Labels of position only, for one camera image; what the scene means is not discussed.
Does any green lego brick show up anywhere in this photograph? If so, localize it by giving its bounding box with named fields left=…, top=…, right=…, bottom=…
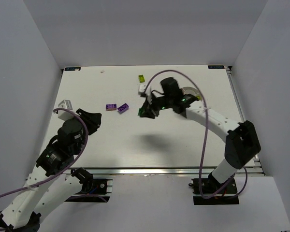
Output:
left=138, top=108, right=145, bottom=117

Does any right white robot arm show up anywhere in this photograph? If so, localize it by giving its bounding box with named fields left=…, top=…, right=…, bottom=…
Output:
left=138, top=77, right=261, bottom=193

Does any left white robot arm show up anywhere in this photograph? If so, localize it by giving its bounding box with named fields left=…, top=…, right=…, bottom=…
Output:
left=0, top=109, right=102, bottom=232

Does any white divided round container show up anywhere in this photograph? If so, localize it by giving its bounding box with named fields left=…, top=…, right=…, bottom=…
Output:
left=181, top=87, right=202, bottom=100

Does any purple lego brick upside down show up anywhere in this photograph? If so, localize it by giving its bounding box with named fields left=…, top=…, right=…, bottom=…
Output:
left=117, top=103, right=129, bottom=114

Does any purple lego brick studs up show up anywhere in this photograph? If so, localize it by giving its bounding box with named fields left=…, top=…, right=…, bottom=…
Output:
left=105, top=103, right=117, bottom=111

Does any yellow-green lego brick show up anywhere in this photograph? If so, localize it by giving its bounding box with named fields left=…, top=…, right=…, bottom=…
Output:
left=138, top=75, right=145, bottom=83

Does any blue label left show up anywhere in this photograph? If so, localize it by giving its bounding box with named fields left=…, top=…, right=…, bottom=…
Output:
left=64, top=67, right=81, bottom=72

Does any blue label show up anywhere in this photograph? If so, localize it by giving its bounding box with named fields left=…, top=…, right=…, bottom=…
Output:
left=207, top=65, right=225, bottom=70
left=64, top=67, right=81, bottom=72

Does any blue label right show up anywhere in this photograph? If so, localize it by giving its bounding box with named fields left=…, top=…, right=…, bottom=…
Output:
left=207, top=65, right=225, bottom=70

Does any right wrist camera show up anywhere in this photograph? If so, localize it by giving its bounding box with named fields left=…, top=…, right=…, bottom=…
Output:
left=138, top=84, right=152, bottom=103

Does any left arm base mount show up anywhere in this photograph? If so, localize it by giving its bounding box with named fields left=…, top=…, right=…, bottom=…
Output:
left=65, top=178, right=113, bottom=203

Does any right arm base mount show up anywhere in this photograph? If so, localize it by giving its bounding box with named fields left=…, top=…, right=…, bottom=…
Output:
left=189, top=177, right=240, bottom=206

